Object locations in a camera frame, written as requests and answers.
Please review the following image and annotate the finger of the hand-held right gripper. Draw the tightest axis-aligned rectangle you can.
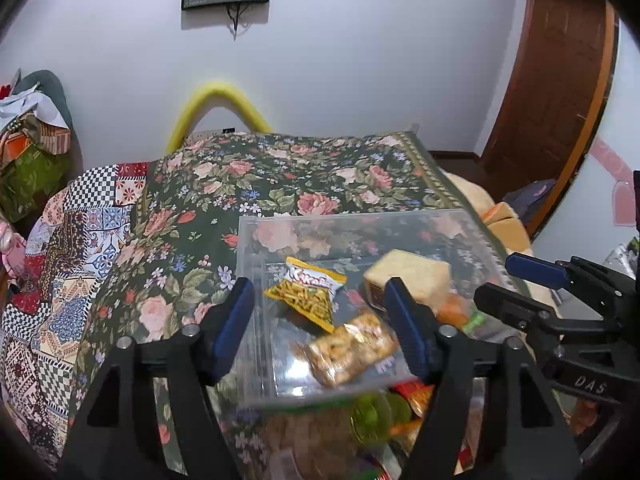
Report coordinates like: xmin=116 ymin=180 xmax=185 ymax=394
xmin=504 ymin=253 xmax=608 ymax=292
xmin=473 ymin=282 xmax=623 ymax=347

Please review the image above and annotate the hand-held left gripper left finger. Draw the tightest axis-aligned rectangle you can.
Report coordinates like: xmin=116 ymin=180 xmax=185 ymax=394
xmin=60 ymin=277 xmax=256 ymax=480

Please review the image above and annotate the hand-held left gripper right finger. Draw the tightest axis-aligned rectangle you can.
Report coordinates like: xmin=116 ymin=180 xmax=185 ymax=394
xmin=384 ymin=278 xmax=584 ymax=480

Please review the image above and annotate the beige cracker pack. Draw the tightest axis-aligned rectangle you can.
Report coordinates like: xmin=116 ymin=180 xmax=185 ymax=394
xmin=362 ymin=248 xmax=454 ymax=319

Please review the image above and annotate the clear plastic container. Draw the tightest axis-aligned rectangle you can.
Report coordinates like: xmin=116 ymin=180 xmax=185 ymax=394
xmin=235 ymin=209 xmax=522 ymax=412

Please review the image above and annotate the clear peanut snack bag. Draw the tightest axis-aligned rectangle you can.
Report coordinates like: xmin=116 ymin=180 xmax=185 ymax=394
xmin=292 ymin=309 xmax=402 ymax=389

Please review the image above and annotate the yellow snack packet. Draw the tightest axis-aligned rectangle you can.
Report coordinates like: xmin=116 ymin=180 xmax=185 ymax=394
xmin=263 ymin=256 xmax=349 ymax=334

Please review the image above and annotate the beige cushion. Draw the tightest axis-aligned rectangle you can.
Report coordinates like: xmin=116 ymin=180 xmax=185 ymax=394
xmin=444 ymin=172 xmax=535 ymax=257

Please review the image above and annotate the red orange snack packet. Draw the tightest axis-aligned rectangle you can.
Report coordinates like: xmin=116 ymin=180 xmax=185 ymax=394
xmin=390 ymin=381 xmax=437 ymax=420

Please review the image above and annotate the dark bag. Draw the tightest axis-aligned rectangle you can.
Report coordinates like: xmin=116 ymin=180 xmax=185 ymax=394
xmin=502 ymin=178 xmax=557 ymax=227

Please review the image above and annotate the green round snack packet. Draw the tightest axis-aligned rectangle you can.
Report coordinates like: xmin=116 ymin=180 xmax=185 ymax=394
xmin=349 ymin=392 xmax=414 ymax=444

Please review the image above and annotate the brown snack bag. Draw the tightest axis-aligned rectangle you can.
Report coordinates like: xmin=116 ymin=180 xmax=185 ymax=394
xmin=259 ymin=409 xmax=363 ymax=480

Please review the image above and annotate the floral blanket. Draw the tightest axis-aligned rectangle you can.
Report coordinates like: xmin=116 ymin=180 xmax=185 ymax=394
xmin=70 ymin=131 xmax=532 ymax=480

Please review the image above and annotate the patchwork blanket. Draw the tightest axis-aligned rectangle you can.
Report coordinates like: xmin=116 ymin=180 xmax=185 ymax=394
xmin=0 ymin=162 xmax=152 ymax=472

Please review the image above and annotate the brown wooden door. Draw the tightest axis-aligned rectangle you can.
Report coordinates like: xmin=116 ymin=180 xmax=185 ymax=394
xmin=474 ymin=0 xmax=622 ymax=242

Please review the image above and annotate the white power strip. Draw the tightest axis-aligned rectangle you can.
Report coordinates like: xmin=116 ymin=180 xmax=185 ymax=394
xmin=187 ymin=127 xmax=239 ymax=142

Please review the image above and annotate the pink cloth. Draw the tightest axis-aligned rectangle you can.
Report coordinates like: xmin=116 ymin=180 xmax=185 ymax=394
xmin=0 ymin=219 xmax=27 ymax=282

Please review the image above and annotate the yellow foam tube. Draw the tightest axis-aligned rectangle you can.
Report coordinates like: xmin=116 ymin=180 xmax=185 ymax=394
xmin=165 ymin=78 xmax=274 ymax=155

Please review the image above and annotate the pile of clothes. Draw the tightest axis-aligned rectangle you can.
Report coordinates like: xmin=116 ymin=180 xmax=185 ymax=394
xmin=0 ymin=69 xmax=84 ymax=224

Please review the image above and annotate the pink wall decoration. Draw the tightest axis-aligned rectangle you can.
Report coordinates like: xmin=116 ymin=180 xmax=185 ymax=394
xmin=589 ymin=137 xmax=637 ymax=227

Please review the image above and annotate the black cable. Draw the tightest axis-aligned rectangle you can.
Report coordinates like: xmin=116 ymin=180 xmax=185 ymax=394
xmin=225 ymin=2 xmax=252 ymax=40

